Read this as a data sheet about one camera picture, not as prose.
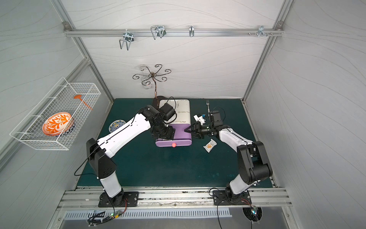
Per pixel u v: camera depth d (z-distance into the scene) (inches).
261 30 30.1
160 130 25.9
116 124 39.8
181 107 33.1
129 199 28.9
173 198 29.6
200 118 32.3
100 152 17.3
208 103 46.8
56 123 25.1
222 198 28.8
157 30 30.2
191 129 31.4
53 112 26.5
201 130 30.0
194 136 31.5
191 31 30.9
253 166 18.1
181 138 32.4
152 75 36.4
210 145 36.6
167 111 24.6
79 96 31.2
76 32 31.1
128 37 30.8
